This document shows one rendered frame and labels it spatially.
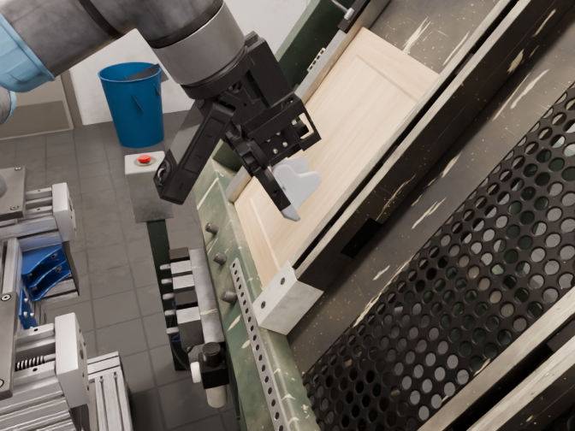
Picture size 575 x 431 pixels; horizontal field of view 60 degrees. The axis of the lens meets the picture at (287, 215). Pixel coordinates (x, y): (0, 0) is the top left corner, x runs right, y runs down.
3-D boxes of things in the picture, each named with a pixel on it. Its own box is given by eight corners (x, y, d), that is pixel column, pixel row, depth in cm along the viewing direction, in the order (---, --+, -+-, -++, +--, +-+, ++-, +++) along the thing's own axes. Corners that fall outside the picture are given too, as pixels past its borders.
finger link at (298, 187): (341, 209, 57) (309, 151, 51) (299, 239, 57) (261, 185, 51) (329, 196, 59) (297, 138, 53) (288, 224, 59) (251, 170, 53)
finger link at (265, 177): (297, 210, 52) (257, 150, 47) (284, 219, 52) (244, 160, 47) (281, 189, 56) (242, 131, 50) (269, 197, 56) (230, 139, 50)
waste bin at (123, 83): (171, 121, 401) (161, 52, 369) (182, 144, 367) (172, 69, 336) (109, 131, 386) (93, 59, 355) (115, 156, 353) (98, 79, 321)
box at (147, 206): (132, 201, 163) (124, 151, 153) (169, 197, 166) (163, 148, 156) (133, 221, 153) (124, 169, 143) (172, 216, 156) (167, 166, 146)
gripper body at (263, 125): (326, 145, 50) (272, 43, 42) (256, 193, 50) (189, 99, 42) (297, 116, 56) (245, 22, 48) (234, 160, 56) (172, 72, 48)
